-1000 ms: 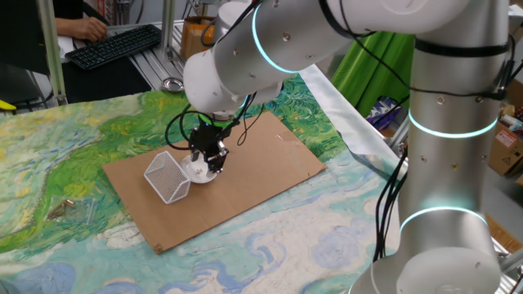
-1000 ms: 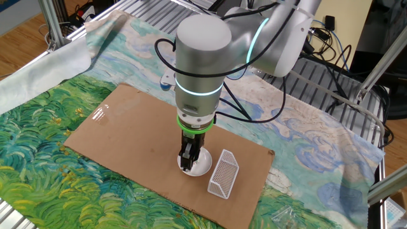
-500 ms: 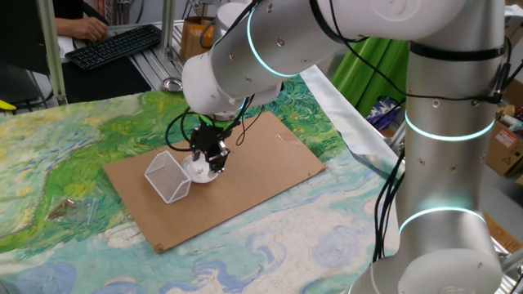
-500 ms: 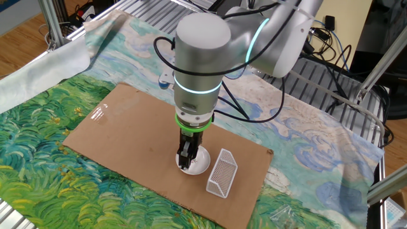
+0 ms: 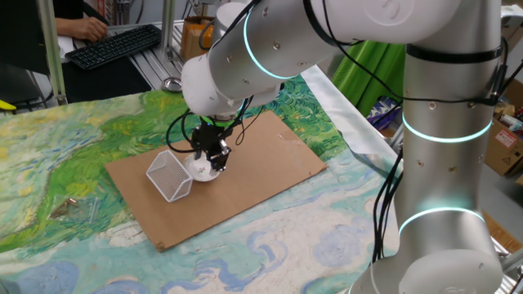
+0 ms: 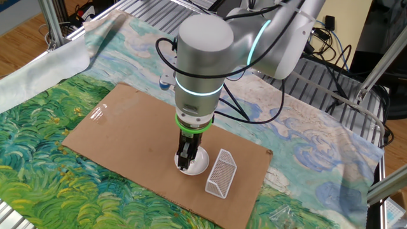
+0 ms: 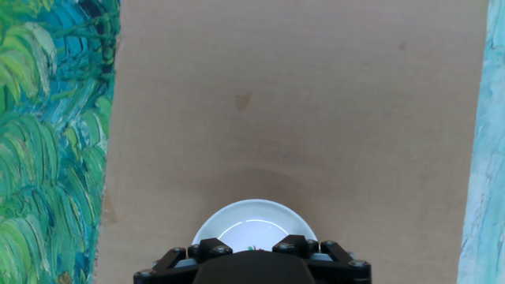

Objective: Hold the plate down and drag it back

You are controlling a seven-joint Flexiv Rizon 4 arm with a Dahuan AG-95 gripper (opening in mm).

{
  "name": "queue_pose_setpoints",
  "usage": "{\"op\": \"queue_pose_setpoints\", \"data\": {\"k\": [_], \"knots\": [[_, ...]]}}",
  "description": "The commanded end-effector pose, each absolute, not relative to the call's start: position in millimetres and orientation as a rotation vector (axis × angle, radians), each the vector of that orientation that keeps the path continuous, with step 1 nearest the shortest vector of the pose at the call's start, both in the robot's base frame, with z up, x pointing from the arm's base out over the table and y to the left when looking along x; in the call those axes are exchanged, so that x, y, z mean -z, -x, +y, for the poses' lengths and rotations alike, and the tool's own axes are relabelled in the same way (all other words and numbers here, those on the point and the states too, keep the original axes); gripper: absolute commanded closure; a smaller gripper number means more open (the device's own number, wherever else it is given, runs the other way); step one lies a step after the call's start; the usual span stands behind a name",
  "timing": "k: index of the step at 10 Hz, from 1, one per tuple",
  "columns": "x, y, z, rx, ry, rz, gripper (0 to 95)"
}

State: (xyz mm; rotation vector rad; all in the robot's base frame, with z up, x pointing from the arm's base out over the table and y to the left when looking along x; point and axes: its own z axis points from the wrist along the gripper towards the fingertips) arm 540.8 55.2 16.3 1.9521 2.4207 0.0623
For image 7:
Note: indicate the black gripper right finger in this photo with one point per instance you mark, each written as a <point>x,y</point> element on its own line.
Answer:
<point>292,244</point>

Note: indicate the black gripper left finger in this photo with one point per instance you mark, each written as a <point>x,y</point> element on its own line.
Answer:
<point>209,246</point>

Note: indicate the white plate with flower print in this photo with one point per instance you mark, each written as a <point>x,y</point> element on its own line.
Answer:
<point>252,221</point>

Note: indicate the brown cardboard sheet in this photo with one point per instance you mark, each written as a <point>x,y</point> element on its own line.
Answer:
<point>276,118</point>

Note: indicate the painted landscape tablecloth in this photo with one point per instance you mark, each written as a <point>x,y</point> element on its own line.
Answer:
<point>39,118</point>

